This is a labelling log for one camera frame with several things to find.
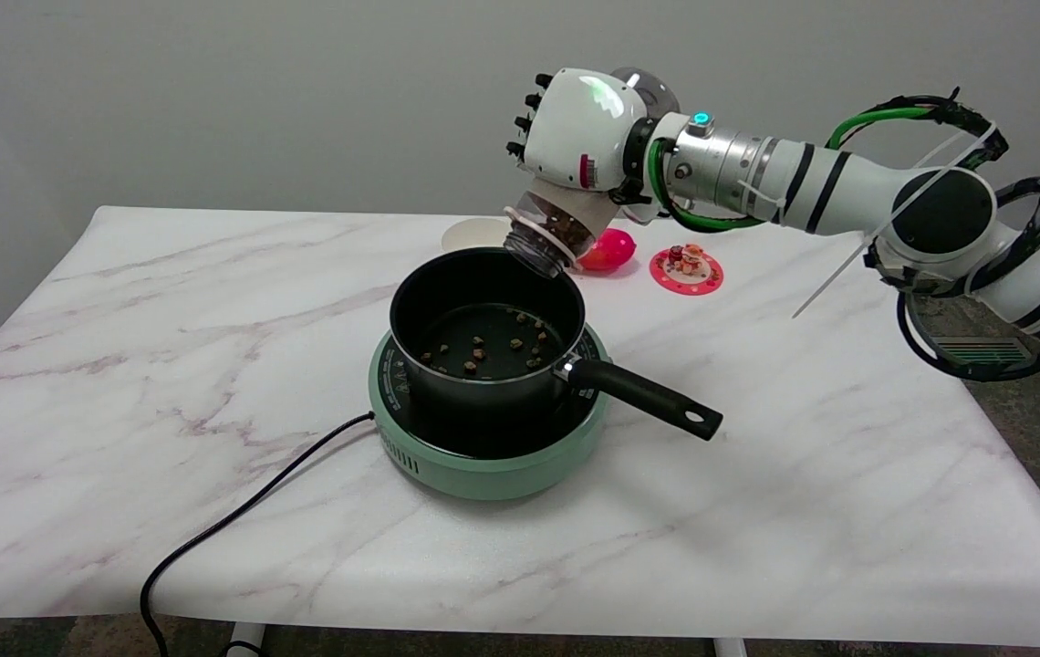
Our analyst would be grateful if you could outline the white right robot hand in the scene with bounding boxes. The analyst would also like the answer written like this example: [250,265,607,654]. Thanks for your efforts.
[505,68,650,207]

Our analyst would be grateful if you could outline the black soup pot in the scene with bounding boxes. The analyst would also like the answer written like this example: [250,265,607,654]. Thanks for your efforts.
[389,247,724,442]

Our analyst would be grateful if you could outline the red toy mango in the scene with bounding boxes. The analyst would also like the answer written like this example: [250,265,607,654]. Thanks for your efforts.
[577,228,638,273]

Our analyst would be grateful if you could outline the beige round lid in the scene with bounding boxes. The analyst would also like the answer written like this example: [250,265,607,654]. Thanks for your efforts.
[441,217,514,255]

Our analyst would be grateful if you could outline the small toy food pieces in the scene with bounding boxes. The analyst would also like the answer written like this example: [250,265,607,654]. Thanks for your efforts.
[666,243,708,276]

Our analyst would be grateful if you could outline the pink round toy plate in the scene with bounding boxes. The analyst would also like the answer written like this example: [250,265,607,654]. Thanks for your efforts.
[650,246,724,297]

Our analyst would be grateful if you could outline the brown food bits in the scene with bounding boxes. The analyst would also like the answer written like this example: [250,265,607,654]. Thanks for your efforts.
[419,309,551,378]

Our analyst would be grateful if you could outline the white zip tie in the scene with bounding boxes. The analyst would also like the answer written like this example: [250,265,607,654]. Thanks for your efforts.
[791,122,1001,319]

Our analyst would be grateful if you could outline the green induction cooker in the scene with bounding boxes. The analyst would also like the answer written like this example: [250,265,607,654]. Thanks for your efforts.
[368,321,612,501]

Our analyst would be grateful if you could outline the floor vent grille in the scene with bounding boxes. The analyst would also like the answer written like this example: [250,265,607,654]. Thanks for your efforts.
[929,335,1034,369]

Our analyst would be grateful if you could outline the green robot cable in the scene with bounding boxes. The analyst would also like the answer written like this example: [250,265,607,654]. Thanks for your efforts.
[647,106,941,234]

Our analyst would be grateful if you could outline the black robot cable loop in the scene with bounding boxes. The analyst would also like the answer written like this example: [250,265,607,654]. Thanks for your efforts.
[863,89,1040,382]

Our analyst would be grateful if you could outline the black power cable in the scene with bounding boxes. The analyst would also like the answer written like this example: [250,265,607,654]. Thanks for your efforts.
[139,412,378,657]

